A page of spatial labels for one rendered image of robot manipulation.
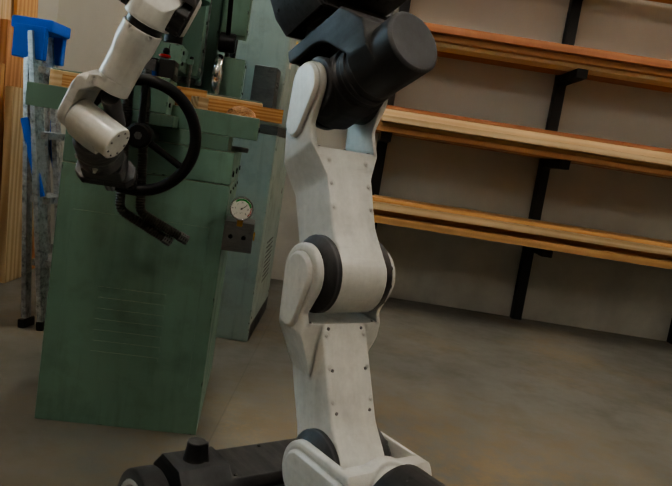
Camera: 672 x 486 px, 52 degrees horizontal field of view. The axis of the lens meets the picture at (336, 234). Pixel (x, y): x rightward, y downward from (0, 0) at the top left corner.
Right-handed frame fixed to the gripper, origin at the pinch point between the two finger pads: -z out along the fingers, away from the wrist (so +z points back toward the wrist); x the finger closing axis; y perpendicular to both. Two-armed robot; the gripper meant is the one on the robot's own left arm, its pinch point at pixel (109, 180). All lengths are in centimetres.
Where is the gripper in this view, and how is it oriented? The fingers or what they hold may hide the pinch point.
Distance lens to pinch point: 154.4
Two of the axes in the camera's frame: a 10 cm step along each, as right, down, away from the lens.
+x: 9.8, 1.4, 1.2
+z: 1.7, -3.8, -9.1
